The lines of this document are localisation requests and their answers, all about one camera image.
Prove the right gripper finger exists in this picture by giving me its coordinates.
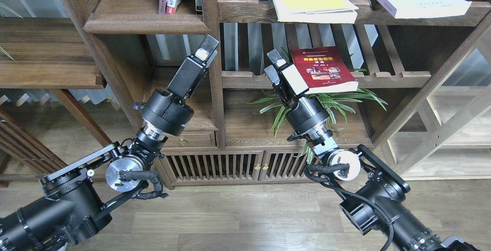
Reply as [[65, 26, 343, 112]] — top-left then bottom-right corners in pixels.
[[267, 49, 287, 68], [265, 66, 280, 85]]

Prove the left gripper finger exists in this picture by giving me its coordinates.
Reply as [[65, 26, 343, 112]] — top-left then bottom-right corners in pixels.
[[195, 35, 219, 67]]

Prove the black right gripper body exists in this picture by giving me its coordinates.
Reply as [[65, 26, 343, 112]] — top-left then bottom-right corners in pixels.
[[272, 64, 330, 134]]

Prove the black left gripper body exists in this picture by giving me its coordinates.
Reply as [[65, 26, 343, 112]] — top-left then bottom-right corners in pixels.
[[140, 55, 208, 136]]

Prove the red cover book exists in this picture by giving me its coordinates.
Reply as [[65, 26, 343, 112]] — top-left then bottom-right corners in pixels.
[[291, 46, 358, 94]]

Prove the yellow cover book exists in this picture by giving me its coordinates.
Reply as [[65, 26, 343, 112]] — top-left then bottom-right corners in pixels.
[[272, 0, 358, 24]]

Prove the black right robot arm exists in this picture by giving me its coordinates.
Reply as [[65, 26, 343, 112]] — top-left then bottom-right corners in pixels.
[[265, 50, 476, 251]]

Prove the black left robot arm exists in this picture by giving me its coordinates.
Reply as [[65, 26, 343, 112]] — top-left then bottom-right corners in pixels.
[[1, 35, 219, 251]]

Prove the spider plant in white pot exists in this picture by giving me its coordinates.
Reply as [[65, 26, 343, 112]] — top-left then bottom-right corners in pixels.
[[245, 48, 388, 164]]

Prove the dark wooden bookshelf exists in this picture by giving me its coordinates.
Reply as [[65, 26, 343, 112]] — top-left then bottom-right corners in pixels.
[[61, 0, 490, 186]]

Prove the dark wooden side table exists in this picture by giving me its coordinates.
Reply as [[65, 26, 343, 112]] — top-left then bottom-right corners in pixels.
[[0, 17, 111, 146]]

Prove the light wooden shelf frame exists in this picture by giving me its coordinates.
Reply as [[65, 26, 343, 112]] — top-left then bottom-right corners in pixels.
[[379, 28, 491, 180]]

